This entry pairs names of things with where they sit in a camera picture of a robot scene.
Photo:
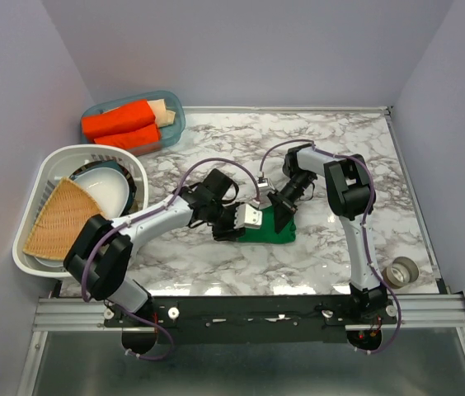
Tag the white plastic basket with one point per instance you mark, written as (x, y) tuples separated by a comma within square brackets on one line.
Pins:
[(62, 163)]

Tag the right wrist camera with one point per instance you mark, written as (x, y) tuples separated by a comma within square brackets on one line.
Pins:
[(264, 185)]

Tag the wicker fan-shaped tray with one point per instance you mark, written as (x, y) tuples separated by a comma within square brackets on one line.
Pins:
[(60, 221)]

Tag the rolled beige t-shirt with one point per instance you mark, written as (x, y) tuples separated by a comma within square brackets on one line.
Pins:
[(163, 116)]

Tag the black mounting base plate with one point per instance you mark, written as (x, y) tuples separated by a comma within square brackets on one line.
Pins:
[(254, 319)]

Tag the lower rolled orange t-shirt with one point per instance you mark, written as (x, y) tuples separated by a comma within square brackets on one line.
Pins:
[(149, 134)]

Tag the blue plastic bin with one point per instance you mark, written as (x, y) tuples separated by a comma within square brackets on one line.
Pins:
[(169, 135)]

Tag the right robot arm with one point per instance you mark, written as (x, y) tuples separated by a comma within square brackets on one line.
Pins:
[(351, 195)]

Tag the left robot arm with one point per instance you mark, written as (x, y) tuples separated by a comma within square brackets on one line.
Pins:
[(100, 256)]

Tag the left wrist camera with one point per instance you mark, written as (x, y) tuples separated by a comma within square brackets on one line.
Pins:
[(248, 217)]

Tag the rolled orange t-shirt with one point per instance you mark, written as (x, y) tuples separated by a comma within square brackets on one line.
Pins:
[(149, 134), (126, 118)]

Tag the small metal cup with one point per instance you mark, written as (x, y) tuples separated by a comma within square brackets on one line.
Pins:
[(401, 272)]

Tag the green t-shirt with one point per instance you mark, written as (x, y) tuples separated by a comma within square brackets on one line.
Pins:
[(266, 234)]

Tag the upper rolled orange t-shirt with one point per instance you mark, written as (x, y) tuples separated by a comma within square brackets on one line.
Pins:
[(126, 118)]

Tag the dark teal plate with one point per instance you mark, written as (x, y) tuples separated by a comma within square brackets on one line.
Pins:
[(121, 169)]

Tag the white bowl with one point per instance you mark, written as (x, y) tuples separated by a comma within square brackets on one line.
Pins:
[(108, 188)]

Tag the aluminium rail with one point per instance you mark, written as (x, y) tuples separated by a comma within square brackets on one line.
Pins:
[(418, 311)]

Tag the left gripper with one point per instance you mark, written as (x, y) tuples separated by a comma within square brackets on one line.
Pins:
[(228, 233)]

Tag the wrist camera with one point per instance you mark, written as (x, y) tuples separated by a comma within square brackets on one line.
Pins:
[(248, 217), (264, 185)]

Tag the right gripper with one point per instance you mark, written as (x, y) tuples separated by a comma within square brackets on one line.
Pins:
[(284, 209)]

